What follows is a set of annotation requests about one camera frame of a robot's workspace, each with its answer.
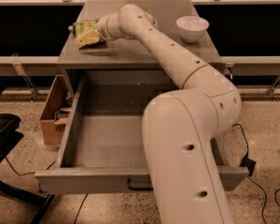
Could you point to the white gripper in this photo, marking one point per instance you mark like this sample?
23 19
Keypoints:
103 28

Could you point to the green jalapeno chip bag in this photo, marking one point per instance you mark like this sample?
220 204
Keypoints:
82 26

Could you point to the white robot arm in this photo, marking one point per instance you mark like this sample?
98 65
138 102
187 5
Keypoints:
178 126

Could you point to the open grey top drawer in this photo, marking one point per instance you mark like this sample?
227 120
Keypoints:
102 142

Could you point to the grey metal cabinet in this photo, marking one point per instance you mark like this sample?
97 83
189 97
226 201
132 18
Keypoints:
129 54

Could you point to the brown cardboard box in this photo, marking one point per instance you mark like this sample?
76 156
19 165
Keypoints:
55 112

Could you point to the white ceramic bowl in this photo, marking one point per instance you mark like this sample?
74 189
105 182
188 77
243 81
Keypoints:
191 28

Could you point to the black power adapter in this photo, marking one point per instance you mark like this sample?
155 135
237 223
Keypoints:
249 164

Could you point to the grey metal rail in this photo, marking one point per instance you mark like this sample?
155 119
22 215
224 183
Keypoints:
29 65

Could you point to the black chair frame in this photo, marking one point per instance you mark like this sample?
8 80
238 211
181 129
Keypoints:
27 157

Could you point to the black drawer handle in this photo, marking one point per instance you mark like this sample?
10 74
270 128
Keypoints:
133 185

